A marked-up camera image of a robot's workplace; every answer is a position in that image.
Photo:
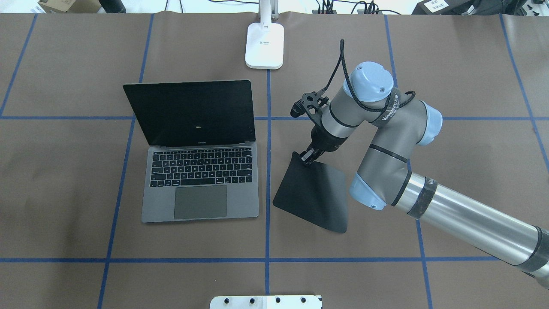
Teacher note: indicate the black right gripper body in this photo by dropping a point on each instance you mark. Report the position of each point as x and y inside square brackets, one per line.
[322, 140]

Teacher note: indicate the brown cardboard box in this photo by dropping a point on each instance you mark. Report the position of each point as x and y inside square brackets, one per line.
[70, 6]

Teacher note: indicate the black water bottle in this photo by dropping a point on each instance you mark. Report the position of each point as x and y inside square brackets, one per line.
[113, 6]

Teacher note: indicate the white desk lamp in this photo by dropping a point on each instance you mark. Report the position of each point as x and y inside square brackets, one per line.
[265, 39]

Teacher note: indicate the black mouse pad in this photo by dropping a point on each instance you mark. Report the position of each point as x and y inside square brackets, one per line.
[316, 193]

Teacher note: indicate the grey laptop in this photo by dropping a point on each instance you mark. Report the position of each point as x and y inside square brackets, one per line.
[202, 159]

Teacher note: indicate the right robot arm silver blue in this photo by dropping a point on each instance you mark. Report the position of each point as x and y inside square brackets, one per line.
[464, 188]

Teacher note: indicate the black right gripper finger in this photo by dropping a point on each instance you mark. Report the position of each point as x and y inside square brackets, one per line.
[310, 155]

